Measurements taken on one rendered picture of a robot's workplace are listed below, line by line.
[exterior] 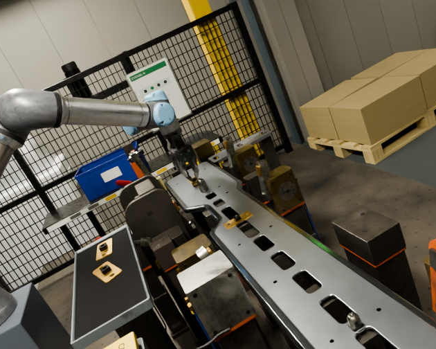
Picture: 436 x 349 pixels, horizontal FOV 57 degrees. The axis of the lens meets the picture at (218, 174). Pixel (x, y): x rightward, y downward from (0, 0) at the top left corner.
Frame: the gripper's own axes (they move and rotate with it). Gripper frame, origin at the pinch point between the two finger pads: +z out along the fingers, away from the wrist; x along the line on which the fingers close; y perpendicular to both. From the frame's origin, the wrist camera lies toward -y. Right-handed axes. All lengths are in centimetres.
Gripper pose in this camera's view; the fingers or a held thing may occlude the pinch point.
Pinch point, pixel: (192, 176)
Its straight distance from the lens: 156.6
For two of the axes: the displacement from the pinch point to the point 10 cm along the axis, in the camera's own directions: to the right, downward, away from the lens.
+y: 3.2, 2.3, -9.2
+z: 3.9, 8.5, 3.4
